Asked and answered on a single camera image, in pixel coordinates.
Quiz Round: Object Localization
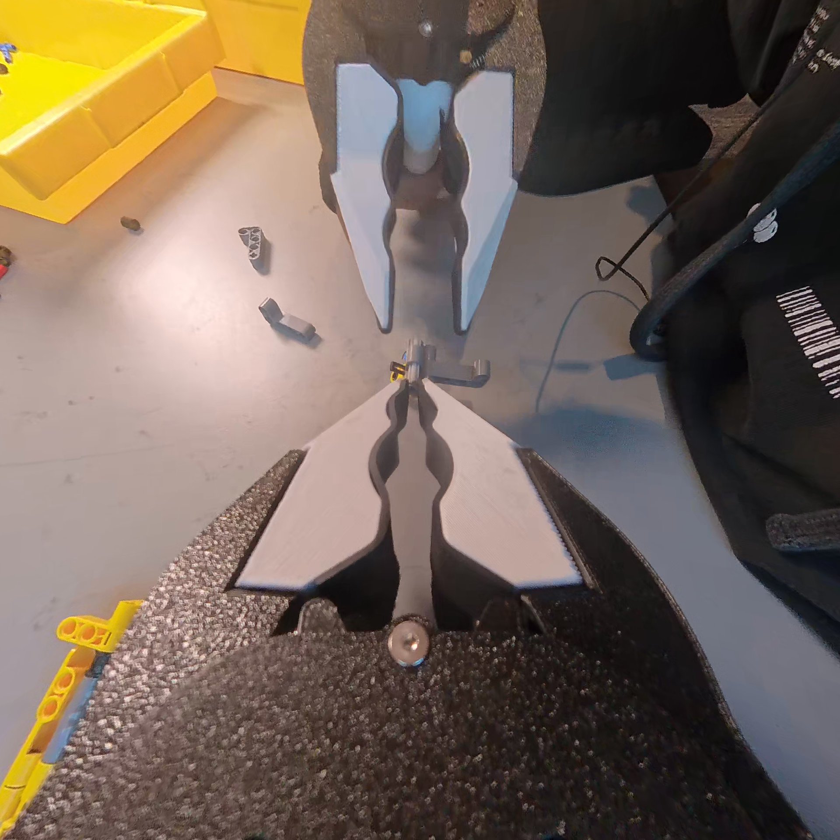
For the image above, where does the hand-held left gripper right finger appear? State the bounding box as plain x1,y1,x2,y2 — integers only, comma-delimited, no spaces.
419,379,585,630

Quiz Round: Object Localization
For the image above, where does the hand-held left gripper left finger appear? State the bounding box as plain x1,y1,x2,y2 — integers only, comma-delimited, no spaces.
233,381,408,632

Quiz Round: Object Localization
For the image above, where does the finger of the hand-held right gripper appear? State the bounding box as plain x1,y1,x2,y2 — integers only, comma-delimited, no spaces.
449,67,521,334
329,61,404,334

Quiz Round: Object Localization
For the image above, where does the grey and yellow brick assembly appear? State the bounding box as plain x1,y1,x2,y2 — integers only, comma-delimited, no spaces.
389,338,493,389

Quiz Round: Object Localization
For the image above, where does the grey angled brick beam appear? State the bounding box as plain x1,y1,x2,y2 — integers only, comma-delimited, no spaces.
258,297,317,340

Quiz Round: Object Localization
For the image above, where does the person's right forearm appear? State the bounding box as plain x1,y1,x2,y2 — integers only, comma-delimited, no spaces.
521,0,756,198

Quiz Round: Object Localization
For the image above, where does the grey desk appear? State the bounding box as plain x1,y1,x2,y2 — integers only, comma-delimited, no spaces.
0,69,840,840

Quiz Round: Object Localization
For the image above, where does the plain yellow bin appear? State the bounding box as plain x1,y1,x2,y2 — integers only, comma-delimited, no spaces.
203,0,312,86

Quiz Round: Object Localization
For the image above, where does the grey triangular brick piece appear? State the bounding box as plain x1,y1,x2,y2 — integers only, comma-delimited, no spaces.
238,226,272,274

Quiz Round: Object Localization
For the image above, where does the yellow parts bin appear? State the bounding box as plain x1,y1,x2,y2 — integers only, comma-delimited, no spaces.
0,10,221,225

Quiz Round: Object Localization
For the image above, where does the yellow brick piston assembly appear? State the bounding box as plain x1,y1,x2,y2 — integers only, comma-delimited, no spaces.
0,599,144,818

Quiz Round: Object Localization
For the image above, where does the black hoodie drawstring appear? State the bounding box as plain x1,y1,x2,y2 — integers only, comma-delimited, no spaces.
596,98,788,303

